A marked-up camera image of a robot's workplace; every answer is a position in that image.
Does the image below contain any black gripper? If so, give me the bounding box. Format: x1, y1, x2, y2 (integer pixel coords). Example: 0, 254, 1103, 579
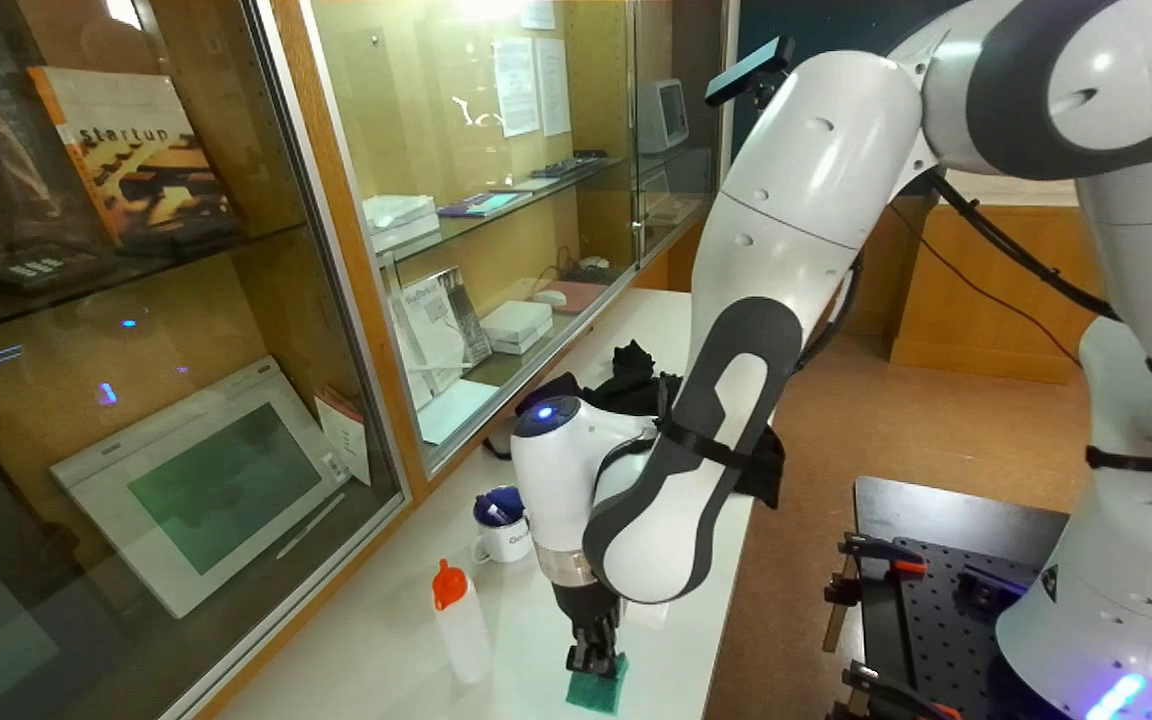
549, 573, 630, 678

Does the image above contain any green sponge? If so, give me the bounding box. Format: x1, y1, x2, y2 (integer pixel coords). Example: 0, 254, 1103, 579
564, 650, 632, 720

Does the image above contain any white bottle orange cap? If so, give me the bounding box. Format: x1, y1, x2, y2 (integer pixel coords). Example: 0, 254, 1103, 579
429, 555, 493, 688

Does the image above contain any pale blue paper sheet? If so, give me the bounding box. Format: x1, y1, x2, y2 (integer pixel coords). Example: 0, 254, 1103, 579
411, 375, 503, 446

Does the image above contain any black cloth jacket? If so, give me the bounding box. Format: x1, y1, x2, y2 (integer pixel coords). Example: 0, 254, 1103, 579
481, 335, 790, 511

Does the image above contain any small white card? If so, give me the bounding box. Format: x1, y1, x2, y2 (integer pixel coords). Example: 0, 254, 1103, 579
311, 385, 376, 486

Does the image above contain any black perforated robot table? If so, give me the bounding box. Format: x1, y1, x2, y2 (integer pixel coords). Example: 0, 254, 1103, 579
849, 473, 1071, 720

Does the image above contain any white standing booklet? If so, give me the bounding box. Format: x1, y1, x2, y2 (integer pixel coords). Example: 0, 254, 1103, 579
393, 268, 475, 403

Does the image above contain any white framed green panel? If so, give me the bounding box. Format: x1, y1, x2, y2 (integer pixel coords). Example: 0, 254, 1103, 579
47, 354, 353, 622

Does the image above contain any blue flat book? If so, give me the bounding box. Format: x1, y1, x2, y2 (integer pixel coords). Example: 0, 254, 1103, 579
437, 187, 530, 222

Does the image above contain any white flat box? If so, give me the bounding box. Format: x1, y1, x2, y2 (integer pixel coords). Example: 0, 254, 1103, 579
356, 190, 443, 254

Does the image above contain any white grey small device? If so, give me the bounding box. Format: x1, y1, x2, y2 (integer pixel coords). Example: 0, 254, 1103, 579
636, 75, 698, 158

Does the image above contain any white posted paper sheet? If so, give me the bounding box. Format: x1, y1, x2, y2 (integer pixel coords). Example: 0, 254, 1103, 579
532, 26, 576, 140
487, 30, 549, 140

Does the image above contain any dark calculator device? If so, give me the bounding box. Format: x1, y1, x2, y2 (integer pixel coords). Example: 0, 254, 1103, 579
0, 237, 115, 295

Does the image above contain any orange patterned book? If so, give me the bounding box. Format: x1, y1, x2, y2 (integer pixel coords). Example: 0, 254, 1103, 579
29, 65, 240, 251

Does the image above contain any black clamp orange handle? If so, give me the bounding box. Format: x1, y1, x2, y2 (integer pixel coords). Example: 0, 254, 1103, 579
826, 657, 970, 720
826, 528, 936, 657

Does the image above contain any thin black cable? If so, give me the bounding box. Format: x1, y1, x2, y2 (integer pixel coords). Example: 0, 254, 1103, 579
920, 237, 1089, 373

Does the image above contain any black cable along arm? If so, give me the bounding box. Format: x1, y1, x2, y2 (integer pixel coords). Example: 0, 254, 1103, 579
929, 172, 1127, 327

